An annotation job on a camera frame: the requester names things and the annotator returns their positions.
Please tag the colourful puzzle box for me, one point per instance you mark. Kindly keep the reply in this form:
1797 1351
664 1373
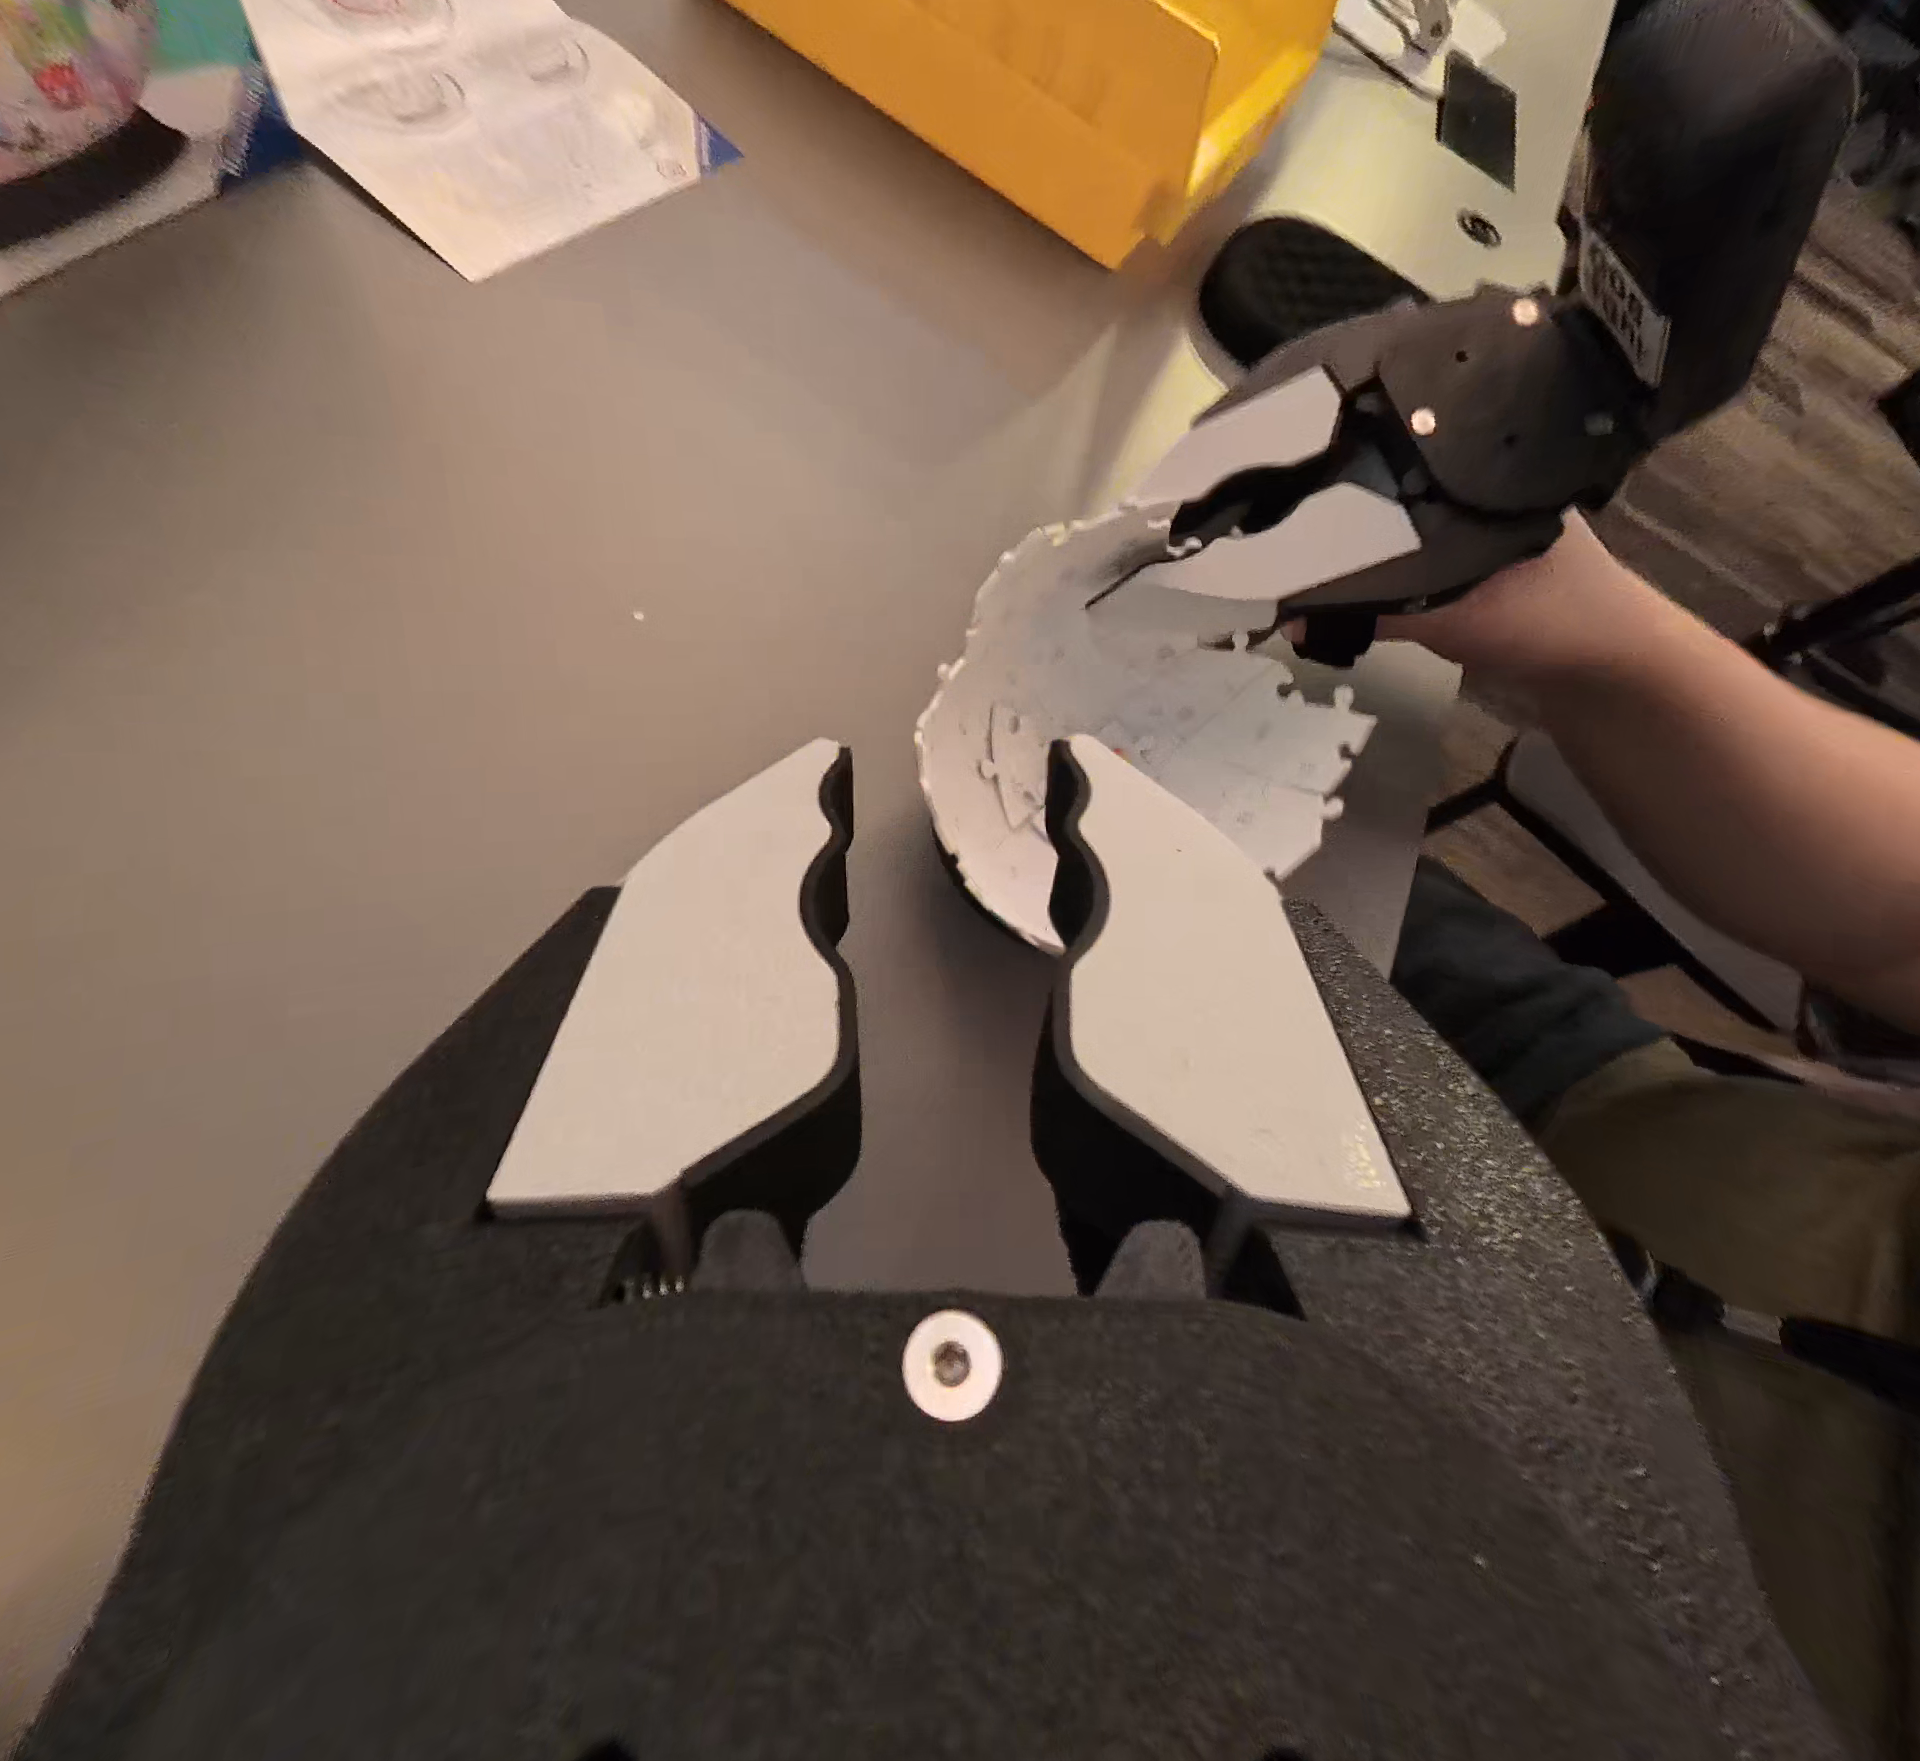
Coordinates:
93 21

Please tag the black mesh armrest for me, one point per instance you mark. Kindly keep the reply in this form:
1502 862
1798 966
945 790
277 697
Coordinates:
1307 275

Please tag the dark desk socket plate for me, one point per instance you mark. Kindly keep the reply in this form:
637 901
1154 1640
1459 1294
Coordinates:
1479 117

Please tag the white instruction leaflet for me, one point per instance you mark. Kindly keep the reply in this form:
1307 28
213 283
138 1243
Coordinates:
453 110

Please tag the yellow plastic bin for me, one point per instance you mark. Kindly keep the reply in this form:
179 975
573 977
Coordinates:
977 21

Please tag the person's right forearm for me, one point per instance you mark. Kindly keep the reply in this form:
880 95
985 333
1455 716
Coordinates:
1773 802

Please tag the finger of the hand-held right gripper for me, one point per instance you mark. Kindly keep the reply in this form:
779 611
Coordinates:
1261 435
1322 546

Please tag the dark blue trousers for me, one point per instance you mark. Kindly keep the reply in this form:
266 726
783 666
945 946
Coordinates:
1515 994

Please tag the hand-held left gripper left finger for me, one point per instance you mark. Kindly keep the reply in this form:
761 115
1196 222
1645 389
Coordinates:
693 1026

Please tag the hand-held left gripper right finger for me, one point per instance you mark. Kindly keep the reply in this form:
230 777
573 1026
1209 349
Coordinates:
1215 1026

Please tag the black desk grommet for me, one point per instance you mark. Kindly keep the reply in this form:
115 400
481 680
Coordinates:
1482 229

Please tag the white half puzzle ball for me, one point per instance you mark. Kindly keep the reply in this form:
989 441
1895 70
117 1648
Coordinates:
1081 681

